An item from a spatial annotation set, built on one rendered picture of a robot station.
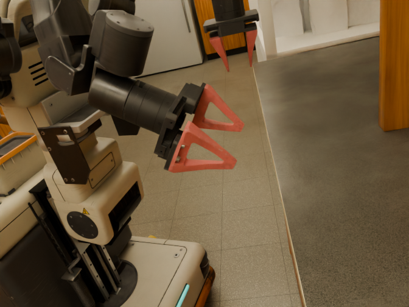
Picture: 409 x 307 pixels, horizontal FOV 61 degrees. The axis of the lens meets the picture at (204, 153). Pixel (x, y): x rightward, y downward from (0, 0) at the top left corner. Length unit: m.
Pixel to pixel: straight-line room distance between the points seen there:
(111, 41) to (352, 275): 0.39
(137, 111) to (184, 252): 1.10
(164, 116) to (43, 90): 0.52
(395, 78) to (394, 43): 0.06
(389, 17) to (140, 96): 0.42
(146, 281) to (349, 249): 1.07
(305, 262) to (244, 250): 1.37
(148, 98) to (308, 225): 0.28
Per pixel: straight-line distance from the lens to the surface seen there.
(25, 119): 0.99
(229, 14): 0.67
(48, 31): 0.51
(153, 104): 0.44
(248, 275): 1.71
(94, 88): 0.46
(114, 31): 0.42
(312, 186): 0.58
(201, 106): 0.51
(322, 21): 1.58
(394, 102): 0.71
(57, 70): 0.50
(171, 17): 5.22
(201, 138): 0.40
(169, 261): 1.48
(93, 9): 1.02
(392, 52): 0.67
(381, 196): 0.56
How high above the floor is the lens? 1.29
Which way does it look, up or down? 28 degrees down
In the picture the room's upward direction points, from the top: 15 degrees counter-clockwise
